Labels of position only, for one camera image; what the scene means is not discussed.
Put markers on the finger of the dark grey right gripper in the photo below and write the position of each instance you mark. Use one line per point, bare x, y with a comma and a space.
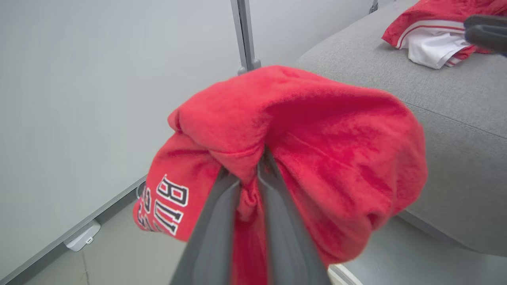
487, 20
489, 39

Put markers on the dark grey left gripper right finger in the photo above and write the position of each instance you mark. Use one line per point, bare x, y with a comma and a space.
289, 245

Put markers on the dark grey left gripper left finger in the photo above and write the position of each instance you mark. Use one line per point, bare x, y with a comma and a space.
214, 237

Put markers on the red shirt with letter print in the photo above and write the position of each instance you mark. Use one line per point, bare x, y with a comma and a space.
317, 138

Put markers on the grey fabric sofa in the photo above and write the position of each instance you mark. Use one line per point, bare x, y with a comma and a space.
455, 138

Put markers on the red and white shorts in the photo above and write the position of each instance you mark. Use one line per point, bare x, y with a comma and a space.
427, 31

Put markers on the white wall socket box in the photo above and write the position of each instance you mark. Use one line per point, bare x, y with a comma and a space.
82, 236

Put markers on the grey wall baseboard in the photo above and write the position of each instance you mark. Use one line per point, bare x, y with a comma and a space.
67, 237

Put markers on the grey metal partition post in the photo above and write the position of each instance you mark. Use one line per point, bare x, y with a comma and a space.
244, 31

